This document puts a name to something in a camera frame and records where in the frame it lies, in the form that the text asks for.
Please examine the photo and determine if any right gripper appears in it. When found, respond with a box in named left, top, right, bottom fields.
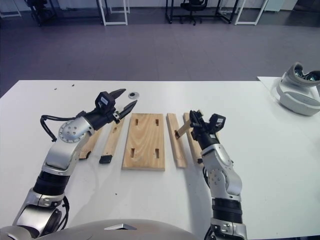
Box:
left=188, top=109, right=219, bottom=151

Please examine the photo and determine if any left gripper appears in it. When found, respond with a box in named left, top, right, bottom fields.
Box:
left=83, top=87, right=139, bottom=131

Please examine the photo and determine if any wooden cross bar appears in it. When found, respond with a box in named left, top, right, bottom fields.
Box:
left=174, top=108, right=203, bottom=140

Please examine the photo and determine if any wooden leg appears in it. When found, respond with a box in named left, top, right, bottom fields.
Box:
left=78, top=126, right=104, bottom=161
left=98, top=116, right=125, bottom=165
left=165, top=112, right=188, bottom=169
left=182, top=112, right=221, bottom=166

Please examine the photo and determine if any wooden seat board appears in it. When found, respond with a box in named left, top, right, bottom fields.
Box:
left=121, top=112, right=167, bottom=172

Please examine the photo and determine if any white headset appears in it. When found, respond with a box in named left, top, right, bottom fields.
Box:
left=270, top=61, right=320, bottom=117

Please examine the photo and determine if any black office chair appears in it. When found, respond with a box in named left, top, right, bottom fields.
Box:
left=179, top=0, right=205, bottom=26

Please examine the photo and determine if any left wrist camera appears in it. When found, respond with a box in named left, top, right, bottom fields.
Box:
left=94, top=91, right=117, bottom=114

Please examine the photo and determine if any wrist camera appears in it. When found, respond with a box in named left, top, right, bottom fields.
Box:
left=208, top=113, right=227, bottom=134
left=94, top=91, right=117, bottom=114

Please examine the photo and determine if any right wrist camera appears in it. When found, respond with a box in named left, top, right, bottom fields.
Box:
left=208, top=113, right=227, bottom=134

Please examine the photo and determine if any black cable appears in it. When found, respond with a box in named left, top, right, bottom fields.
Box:
left=40, top=110, right=88, bottom=144
left=201, top=166, right=214, bottom=191

